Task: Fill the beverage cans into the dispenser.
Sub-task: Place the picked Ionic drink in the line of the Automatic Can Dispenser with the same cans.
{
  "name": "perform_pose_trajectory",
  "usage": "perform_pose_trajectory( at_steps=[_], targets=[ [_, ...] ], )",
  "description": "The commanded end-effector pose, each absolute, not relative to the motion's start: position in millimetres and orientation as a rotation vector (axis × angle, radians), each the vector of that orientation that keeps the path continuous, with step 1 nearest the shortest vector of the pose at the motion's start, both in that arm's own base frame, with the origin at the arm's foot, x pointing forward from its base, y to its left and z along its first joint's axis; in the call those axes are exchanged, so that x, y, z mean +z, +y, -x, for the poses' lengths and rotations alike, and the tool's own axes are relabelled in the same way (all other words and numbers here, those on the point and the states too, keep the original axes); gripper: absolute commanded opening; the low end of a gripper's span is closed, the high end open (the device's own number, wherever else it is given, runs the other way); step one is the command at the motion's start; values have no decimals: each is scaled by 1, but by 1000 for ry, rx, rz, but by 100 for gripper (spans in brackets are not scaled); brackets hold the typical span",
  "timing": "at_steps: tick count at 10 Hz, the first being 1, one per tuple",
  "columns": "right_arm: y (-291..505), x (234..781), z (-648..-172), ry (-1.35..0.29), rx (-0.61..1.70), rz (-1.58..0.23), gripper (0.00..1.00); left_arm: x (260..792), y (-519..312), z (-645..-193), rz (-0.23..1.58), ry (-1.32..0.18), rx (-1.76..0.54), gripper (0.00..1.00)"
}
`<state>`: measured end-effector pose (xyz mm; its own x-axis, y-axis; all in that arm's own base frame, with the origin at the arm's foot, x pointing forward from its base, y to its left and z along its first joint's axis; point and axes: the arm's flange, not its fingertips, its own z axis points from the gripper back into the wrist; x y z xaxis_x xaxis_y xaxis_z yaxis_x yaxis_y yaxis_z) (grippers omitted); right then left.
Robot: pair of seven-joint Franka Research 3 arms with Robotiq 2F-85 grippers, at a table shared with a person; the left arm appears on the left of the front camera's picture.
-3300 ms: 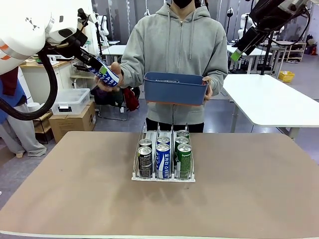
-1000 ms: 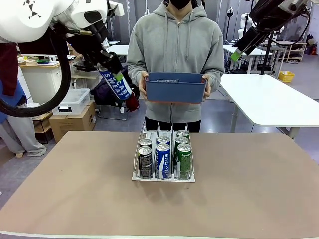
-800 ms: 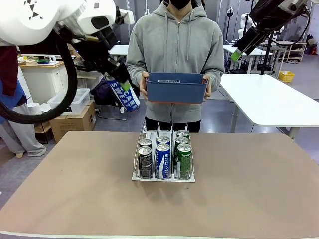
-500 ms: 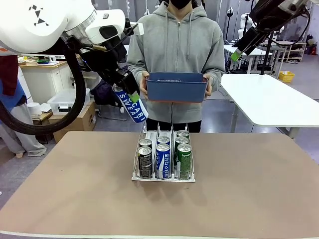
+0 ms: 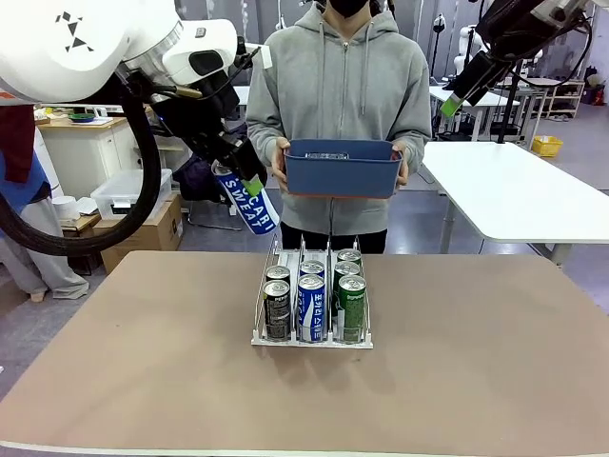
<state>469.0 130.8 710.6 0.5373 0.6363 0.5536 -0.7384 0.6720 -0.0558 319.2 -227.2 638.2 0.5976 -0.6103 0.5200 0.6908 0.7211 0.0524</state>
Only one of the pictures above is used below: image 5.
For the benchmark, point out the green bowl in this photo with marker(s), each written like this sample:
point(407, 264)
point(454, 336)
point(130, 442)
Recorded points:
point(82, 116)

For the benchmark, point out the person's left gray-sleeved forearm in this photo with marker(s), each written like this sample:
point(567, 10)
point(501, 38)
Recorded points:
point(418, 143)

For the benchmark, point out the black face mask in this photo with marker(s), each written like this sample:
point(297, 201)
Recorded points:
point(349, 7)

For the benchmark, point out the black metal pole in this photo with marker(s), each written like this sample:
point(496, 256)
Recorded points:
point(508, 114)

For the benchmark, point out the blue Pocari Sweat can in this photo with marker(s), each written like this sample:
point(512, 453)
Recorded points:
point(254, 212)
point(312, 267)
point(311, 309)

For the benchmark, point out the yellow plastic crate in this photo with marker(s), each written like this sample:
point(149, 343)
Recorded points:
point(547, 146)

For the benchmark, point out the white paper roll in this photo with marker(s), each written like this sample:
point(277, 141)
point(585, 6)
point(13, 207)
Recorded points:
point(64, 208)

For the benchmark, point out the black light stand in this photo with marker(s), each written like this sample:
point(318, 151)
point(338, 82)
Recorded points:
point(438, 28)

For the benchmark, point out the person's right hand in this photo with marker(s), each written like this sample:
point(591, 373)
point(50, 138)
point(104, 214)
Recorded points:
point(280, 164)

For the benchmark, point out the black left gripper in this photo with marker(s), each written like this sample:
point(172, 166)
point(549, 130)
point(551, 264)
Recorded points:
point(240, 157)

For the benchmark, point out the light wooden low shelf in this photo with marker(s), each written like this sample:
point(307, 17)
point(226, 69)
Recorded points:
point(563, 84)

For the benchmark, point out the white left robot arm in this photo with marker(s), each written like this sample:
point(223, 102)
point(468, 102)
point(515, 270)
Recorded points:
point(71, 47)

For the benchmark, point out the large white table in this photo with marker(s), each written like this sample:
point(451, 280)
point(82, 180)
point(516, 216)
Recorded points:
point(514, 190)

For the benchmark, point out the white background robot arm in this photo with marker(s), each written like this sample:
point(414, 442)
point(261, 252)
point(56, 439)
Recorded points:
point(465, 47)

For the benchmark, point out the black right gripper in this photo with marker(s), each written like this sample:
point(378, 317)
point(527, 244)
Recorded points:
point(480, 78)

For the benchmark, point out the clear plastic storage box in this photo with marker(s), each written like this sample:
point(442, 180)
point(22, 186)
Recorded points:
point(114, 192)

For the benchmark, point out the large brown cardboard box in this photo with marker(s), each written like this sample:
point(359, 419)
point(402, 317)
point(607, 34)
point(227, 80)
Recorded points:
point(164, 224)

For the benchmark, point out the small wooden side shelf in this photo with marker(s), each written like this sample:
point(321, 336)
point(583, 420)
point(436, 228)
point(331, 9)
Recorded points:
point(83, 222)

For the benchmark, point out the person's right gray-sleeved forearm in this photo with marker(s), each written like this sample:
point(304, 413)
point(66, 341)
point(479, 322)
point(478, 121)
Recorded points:
point(261, 135)

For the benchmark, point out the white background desk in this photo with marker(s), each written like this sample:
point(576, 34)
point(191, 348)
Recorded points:
point(495, 99)

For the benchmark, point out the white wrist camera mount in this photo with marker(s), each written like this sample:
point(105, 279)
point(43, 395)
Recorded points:
point(266, 56)

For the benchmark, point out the white desk cabinet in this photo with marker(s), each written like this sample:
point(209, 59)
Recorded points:
point(85, 157)

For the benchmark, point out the red container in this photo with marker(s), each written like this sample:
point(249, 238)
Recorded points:
point(599, 95)

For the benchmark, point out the blue plastic bin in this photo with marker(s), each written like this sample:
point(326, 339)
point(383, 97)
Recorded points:
point(340, 178)

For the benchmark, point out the person in gray hoodie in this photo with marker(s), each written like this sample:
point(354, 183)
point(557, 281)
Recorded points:
point(342, 95)

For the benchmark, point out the person's left hand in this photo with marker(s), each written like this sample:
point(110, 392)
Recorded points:
point(404, 166)

